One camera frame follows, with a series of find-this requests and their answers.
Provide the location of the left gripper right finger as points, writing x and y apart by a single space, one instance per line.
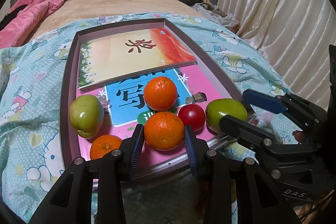
258 199

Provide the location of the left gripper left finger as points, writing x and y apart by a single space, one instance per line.
70 198

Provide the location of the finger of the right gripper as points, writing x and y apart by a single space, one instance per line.
261 141
278 104

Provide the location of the large green jujube fruit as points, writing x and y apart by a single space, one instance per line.
223 115

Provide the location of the red tomato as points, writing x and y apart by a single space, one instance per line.
192 115

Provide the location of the orange tangerine front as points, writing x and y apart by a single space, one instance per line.
104 144

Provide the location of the orange tangerine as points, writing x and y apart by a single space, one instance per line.
104 144
160 94
164 131

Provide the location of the small green apple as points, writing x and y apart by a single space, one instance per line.
86 116

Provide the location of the grey cardboard box tray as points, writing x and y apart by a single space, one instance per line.
147 74

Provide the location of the pink Chinese workbook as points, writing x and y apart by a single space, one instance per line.
125 106

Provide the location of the cream satin curtain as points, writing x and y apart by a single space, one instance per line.
294 37

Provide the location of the white crumpled garment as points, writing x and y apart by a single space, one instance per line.
213 13

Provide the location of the beige bed sheet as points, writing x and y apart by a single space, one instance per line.
73 10

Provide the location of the black garment on bed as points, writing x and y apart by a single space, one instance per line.
10 16

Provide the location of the pink blanket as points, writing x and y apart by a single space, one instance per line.
20 28

